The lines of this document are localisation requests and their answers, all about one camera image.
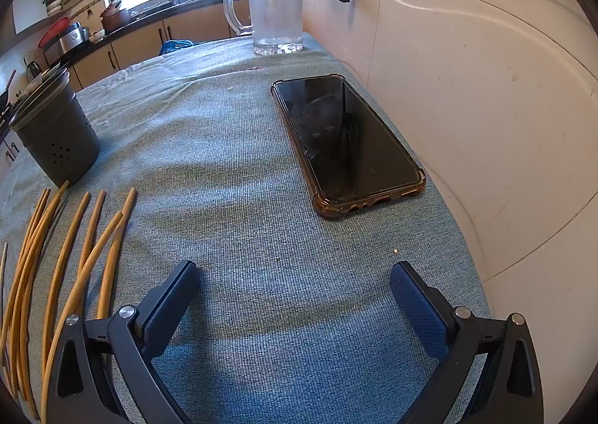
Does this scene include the black smartphone in brown case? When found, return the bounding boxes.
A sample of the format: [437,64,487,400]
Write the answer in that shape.
[271,73,427,220]

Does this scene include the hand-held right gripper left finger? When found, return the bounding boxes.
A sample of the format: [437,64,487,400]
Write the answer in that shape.
[47,260,199,424]

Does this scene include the blue plastic bag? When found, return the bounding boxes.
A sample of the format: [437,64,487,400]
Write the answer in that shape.
[161,38,195,56]

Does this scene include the grey perforated utensil holder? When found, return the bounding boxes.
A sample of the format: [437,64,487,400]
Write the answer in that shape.
[8,70,102,189]

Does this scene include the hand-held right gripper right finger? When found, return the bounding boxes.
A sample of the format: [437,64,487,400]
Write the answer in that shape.
[390,260,545,424]

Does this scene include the bunch of wooden chopsticks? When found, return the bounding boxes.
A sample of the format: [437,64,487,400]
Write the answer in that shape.
[0,180,138,422]

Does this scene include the beige lower kitchen cabinets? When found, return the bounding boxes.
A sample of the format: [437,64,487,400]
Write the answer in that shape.
[0,0,254,173]

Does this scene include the steel cooker with red lid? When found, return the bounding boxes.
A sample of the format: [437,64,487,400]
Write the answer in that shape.
[38,17,90,57]

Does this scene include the blue-grey table cloth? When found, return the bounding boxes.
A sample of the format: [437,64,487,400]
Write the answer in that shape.
[0,32,492,424]

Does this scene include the brown pot with utensils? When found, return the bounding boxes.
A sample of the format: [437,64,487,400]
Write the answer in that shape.
[100,0,131,33]

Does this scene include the black kitchen countertop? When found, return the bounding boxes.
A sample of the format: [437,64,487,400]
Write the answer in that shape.
[44,0,253,74]

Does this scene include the clear glass mug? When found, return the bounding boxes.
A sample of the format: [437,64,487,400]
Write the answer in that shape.
[222,0,306,56]

